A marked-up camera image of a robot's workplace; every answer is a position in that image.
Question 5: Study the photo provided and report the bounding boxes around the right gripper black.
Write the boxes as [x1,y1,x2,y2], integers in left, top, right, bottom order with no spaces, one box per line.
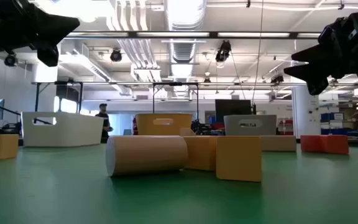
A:
[283,0,358,96]

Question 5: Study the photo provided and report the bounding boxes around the natural wood cylinder block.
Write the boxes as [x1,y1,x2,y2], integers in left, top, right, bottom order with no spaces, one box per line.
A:
[105,135,189,178]

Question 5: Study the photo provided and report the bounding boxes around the black ceiling spotlight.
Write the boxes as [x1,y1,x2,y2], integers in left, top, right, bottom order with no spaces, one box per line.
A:
[4,52,19,68]
[270,74,285,85]
[109,48,123,63]
[215,40,232,63]

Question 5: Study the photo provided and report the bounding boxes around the large black monitor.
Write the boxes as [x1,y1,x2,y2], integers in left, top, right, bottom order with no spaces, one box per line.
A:
[214,99,252,123]

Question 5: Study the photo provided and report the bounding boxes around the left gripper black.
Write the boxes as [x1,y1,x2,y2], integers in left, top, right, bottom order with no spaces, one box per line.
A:
[0,0,81,68]

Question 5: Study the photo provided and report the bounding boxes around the black metal rig frame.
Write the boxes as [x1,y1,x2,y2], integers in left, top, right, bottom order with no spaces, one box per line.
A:
[31,80,84,114]

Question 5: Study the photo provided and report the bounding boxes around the yellow cube block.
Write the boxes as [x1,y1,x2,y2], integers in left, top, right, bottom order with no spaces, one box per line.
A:
[183,136,218,172]

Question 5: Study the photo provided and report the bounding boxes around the silver ceiling duct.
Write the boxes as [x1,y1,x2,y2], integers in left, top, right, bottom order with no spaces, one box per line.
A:
[165,0,208,98]

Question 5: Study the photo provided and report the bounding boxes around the red storage bins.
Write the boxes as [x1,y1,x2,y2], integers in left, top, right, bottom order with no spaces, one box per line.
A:
[277,118,294,136]

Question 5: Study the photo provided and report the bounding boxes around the blue storage bins shelf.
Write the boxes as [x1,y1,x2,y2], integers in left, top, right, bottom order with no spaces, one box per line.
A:
[320,111,358,137]

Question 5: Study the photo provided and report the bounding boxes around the long yellow rectangular block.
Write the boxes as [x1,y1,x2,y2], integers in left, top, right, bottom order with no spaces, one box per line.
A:
[215,135,263,182]

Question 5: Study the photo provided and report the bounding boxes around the natural wood rectangular block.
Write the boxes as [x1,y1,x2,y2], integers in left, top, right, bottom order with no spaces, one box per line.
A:
[261,134,297,152]

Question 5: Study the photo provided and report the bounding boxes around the orange plastic bin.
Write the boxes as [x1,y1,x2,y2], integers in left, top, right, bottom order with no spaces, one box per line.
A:
[135,113,194,137]

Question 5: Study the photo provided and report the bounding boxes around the green table mat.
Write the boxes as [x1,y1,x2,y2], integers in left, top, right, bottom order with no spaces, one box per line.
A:
[0,142,358,224]

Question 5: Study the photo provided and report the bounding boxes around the grey plastic bin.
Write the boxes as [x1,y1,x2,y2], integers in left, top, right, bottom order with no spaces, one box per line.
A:
[224,114,277,137]

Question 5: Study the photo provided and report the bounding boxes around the red block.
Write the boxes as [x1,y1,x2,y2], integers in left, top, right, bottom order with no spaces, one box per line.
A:
[320,134,350,156]
[300,134,324,153]

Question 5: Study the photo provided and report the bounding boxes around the white round column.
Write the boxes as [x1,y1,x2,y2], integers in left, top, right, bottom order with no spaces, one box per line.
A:
[291,85,321,139]

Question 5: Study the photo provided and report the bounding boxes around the person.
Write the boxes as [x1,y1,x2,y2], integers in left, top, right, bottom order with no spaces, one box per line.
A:
[94,103,114,144]

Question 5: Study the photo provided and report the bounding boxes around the white plastic bin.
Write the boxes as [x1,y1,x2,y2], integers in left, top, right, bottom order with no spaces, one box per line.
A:
[21,111,104,147]

